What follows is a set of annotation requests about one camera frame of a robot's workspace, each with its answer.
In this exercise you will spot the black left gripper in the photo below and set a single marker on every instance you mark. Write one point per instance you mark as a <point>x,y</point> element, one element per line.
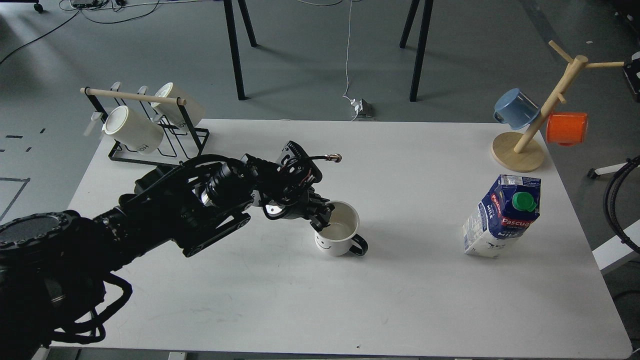
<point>284,188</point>

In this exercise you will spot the orange mug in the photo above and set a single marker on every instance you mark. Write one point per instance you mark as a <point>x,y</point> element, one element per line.
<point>567,128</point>

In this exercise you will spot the black wire mug rack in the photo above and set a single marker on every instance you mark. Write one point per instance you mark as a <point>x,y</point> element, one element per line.
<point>170,108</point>

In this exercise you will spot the blue mug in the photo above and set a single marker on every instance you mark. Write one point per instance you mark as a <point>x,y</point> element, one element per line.
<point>515,109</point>

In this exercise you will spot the black table legs right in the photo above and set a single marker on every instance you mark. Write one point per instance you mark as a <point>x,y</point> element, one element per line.
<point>419,58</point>

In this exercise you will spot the white mug on rack front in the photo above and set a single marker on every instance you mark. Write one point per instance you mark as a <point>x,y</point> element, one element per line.
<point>133,130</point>

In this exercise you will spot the white smiley mug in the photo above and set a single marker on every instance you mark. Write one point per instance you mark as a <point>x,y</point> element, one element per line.
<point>341,236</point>

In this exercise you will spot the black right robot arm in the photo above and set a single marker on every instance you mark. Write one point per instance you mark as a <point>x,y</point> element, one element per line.
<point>610,199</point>

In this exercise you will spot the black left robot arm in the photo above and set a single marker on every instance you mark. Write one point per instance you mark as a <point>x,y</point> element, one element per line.
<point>58,281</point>

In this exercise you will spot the blue white milk carton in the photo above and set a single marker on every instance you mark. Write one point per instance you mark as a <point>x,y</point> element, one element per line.
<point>503,215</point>

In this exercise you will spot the wooden mug tree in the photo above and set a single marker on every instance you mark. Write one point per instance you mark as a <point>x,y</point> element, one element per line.
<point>517,150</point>

